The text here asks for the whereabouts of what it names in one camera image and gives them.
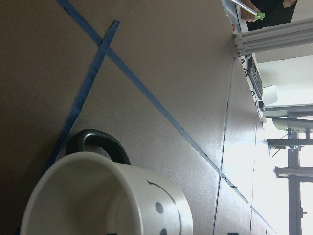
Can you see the white smiley mug black handle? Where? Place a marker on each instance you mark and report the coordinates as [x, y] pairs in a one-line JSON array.
[[94, 190]]

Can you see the black metal stand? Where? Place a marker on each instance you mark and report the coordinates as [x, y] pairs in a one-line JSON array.
[[295, 175]]

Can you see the person in black shirt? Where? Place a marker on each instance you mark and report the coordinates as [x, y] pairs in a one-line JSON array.
[[276, 12]]

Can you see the aluminium frame post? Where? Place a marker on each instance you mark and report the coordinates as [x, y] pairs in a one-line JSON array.
[[274, 37]]

